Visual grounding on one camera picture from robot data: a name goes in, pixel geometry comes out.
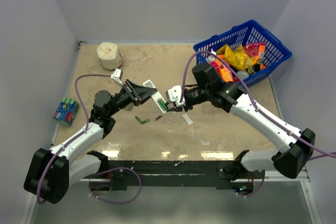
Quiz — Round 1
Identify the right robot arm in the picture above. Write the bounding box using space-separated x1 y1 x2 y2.
166 63 316 180

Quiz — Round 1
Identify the black base frame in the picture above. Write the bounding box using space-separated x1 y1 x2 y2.
88 161 261 192

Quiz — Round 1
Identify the grey remote control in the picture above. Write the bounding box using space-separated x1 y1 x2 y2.
124 103 134 111

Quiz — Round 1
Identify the white bottle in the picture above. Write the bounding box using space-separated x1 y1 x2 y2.
206 49 217 64

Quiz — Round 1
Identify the white tissue roll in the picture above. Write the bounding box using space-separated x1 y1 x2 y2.
97 42 122 70

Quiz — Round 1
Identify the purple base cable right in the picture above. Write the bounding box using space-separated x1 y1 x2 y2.
235 174 266 198

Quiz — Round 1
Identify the battery multipack blue green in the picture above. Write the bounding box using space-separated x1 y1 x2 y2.
53 98 80 127

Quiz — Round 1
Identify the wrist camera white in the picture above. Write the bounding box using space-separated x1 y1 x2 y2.
165 85 185 107
110 68 123 87

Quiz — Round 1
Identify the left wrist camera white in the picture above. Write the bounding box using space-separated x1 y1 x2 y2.
110 68 123 87

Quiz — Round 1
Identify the orange tall carton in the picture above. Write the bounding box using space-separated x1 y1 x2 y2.
258 42 266 62

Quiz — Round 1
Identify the blue plastic basket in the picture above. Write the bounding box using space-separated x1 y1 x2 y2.
193 19 292 87

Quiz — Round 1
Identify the white remote control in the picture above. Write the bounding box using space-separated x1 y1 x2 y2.
143 80 167 114

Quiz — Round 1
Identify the yellow snack bag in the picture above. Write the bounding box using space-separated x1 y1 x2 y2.
216 44 253 71

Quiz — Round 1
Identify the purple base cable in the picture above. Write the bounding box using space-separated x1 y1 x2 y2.
235 174 266 198
88 167 142 205

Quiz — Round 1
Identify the orange box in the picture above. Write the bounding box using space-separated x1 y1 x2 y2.
216 59 234 82

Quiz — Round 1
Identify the red soda can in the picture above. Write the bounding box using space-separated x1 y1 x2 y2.
237 71 249 80

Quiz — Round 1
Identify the dark glass bottle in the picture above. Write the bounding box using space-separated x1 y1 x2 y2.
247 58 263 75

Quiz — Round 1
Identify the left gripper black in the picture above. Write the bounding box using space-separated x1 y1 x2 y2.
108 79 157 116

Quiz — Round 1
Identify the white battery cover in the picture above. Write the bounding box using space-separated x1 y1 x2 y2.
182 114 193 125

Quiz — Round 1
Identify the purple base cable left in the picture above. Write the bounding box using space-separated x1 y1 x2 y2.
88 167 142 205

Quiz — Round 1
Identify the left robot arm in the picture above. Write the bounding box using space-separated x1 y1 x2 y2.
24 80 157 204

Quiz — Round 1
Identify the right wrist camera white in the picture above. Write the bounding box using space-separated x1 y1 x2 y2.
165 85 185 107

